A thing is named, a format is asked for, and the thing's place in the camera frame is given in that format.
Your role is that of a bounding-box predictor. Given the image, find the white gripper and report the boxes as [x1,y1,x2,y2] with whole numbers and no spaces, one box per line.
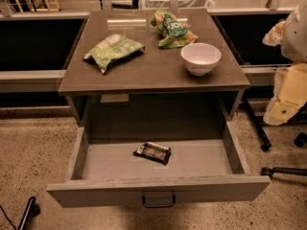
[263,63,307,126]

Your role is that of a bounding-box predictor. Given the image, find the dark chocolate rxbar wrapper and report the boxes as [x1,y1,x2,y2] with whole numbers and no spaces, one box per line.
[133,142,172,166]

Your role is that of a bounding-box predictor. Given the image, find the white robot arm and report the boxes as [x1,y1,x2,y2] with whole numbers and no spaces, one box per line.
[262,0,307,126]

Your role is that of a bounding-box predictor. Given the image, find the grey cabinet with counter top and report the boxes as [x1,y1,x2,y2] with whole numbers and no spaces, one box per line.
[59,9,249,124]

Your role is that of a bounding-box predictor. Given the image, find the open grey top drawer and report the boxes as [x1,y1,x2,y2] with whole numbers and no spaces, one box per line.
[47,123,271,207]

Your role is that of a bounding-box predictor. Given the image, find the black chair base legs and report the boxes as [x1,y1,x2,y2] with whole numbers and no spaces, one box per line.
[240,99,307,180]

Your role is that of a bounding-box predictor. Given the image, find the white bowl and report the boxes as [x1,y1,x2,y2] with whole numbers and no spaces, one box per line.
[180,43,222,76]

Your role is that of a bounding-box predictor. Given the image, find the crumpled green snack bag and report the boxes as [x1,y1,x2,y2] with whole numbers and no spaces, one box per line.
[151,10,198,49]

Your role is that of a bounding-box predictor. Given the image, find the light green chip bag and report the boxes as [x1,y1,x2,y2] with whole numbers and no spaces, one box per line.
[83,34,145,74]

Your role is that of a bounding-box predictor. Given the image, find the black stand leg left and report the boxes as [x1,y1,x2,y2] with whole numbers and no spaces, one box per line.
[0,195,41,230]

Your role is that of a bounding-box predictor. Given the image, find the white wire basket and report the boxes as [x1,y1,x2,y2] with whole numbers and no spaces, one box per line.
[139,0,215,10]

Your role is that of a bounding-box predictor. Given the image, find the black drawer handle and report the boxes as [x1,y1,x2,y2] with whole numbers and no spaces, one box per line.
[141,194,177,209]

